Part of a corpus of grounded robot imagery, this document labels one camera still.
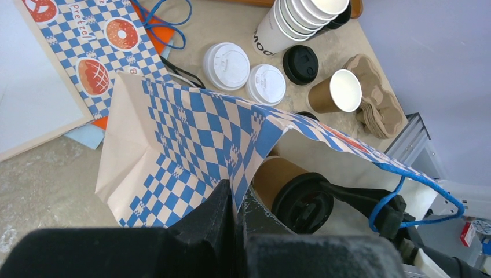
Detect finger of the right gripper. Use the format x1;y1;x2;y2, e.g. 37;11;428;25
320;181;406;240

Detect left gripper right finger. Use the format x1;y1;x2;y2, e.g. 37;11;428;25
234;189;406;277

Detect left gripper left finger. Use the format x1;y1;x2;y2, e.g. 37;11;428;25
1;180;234;277

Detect brown paper cup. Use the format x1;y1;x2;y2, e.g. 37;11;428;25
252;156;307;210
306;69;362;114

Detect checkered paper bag blue handles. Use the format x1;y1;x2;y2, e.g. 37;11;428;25
95;73;465;229

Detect black lid stack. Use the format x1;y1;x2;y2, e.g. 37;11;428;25
297;111;318;121

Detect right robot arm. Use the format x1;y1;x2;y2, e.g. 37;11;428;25
320;181;490;277

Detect stack of pulp carriers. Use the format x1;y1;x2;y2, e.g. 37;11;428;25
343;54;406;140

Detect white cup lid near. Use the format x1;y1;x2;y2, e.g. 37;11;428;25
245;64;286;107

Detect white cup lid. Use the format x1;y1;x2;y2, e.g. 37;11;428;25
203;42;250;92
245;64;286;107

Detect black lids by cups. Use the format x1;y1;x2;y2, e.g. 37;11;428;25
283;45;319;86

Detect white cup lid far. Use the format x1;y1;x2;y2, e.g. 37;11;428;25
203;42;250;92

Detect dark paper cup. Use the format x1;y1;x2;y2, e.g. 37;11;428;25
322;1;351;30

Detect stack of white paper cups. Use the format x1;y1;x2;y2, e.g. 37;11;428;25
251;0;348;56

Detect stack of flat paper bags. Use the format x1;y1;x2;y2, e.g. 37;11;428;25
1;1;178;160

